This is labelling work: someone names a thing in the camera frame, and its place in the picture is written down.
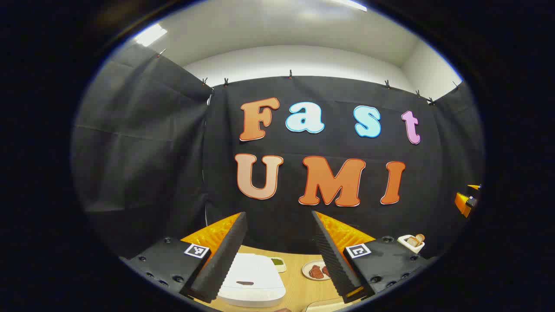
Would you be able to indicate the white rice cooker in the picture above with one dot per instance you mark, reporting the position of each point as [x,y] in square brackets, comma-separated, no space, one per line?
[256,273]

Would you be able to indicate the toasted bread slice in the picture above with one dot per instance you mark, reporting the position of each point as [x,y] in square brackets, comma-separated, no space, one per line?
[413,242]
[419,237]

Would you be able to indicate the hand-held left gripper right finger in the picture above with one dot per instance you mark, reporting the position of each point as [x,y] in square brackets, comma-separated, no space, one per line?
[334,264]

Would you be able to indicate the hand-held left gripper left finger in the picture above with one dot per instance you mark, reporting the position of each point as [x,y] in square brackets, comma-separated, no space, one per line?
[225,260]

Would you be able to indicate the white toaster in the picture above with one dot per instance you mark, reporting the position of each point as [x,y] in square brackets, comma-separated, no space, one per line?
[403,238]

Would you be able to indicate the small white condiment dish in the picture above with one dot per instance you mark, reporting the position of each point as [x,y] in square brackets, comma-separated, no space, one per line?
[277,262]

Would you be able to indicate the red meat piece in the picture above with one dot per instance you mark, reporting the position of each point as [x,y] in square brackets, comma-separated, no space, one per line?
[315,272]
[325,271]

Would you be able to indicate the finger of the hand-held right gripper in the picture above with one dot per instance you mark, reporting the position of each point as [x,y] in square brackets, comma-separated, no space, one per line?
[463,203]
[475,187]

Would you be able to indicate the black backdrop cloth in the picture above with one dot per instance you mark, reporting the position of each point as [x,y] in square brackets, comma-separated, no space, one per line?
[173,151]

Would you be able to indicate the cream rounded container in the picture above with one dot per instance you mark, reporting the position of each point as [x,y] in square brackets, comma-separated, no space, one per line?
[321,306]

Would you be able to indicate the white round plate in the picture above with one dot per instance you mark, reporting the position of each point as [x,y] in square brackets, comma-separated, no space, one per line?
[305,269]

